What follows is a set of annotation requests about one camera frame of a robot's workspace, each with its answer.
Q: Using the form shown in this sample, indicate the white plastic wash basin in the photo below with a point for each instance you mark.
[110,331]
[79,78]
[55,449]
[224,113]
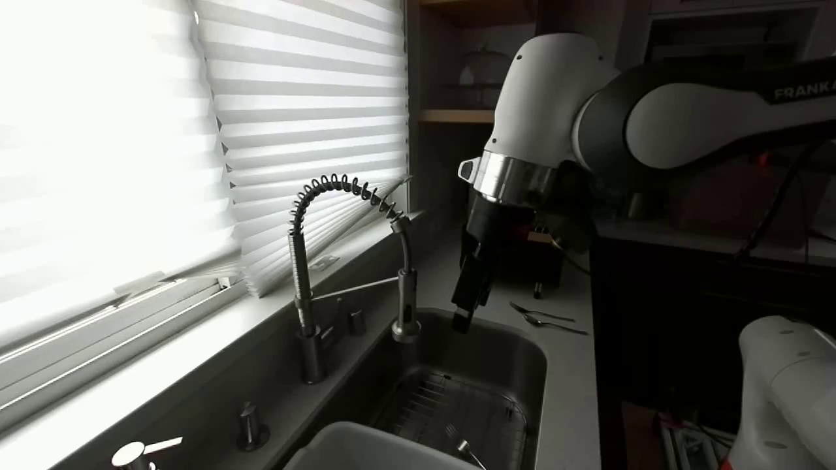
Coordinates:
[358,449]

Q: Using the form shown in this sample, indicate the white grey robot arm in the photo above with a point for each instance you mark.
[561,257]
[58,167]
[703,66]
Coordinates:
[568,122]

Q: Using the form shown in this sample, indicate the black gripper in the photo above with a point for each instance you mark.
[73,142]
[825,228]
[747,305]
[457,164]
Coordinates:
[490,228]

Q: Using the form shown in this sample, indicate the utensil in sink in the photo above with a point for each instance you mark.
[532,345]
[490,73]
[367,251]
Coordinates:
[467,451]

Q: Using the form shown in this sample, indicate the black dish drying rack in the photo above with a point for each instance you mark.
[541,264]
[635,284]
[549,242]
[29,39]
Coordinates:
[537,257]

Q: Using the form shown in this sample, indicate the silver spoon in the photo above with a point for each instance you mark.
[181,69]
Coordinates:
[552,326]

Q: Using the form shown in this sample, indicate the small metal sink button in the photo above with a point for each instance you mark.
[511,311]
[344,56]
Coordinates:
[356,322]

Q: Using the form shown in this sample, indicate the silver fork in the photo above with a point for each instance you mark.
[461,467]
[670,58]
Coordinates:
[533,311]

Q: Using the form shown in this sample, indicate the wire sink bottom grid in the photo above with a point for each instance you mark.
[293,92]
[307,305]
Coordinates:
[442,409]

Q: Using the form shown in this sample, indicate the white handled dish brush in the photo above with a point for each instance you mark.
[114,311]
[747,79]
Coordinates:
[137,455]

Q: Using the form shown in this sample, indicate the chrome soap dispenser pump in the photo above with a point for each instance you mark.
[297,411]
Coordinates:
[251,429]

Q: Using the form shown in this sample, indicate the white pleated window blind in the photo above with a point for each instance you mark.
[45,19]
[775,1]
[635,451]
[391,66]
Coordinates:
[302,90]

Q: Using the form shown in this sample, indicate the glass dome on shelf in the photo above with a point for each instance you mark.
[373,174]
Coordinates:
[484,66]

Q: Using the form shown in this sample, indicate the wooden wall shelf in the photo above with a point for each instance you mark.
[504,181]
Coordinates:
[455,117]

